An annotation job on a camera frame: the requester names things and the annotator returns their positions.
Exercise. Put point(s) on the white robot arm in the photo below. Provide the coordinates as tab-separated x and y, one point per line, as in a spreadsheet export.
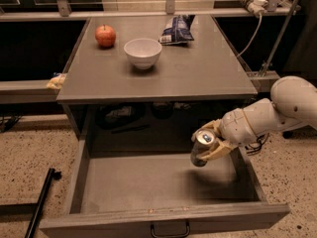
292	105

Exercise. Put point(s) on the white power strip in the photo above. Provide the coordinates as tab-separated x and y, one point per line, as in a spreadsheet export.
255	7

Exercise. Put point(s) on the open grey top drawer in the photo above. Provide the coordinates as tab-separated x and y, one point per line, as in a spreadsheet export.
125	179

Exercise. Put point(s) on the red apple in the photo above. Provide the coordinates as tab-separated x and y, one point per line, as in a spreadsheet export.
105	36

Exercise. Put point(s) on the black metal bar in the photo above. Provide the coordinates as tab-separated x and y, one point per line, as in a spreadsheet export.
37	213

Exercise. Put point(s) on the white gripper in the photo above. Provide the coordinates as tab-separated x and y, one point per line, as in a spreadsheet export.
234	123

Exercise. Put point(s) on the white bowl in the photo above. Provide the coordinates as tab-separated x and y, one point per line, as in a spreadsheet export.
143	53

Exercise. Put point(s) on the black drawer handle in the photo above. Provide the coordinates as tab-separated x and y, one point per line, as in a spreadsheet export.
170	229

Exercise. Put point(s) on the silver blue redbull can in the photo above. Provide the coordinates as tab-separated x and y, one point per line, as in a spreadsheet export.
203	140

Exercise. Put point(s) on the blue chip bag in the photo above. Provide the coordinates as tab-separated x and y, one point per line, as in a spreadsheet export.
177	30

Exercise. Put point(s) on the grey cabinet with top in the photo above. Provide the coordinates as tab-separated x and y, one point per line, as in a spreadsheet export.
205	69

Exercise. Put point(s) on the yellow crumpled wrapper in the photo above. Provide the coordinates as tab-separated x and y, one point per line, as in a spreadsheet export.
57	81

